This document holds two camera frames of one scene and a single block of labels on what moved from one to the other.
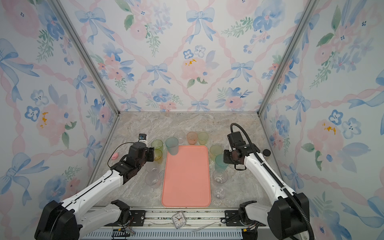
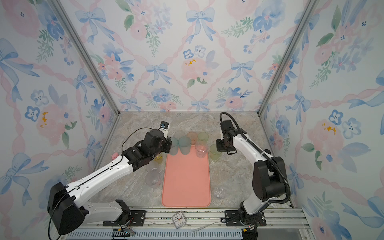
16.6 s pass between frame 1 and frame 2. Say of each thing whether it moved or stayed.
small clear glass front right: stayed
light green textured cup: stayed
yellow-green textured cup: stayed
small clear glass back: stayed
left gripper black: moved
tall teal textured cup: stayed
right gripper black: moved
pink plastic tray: stayed
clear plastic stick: stayed
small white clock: stayed
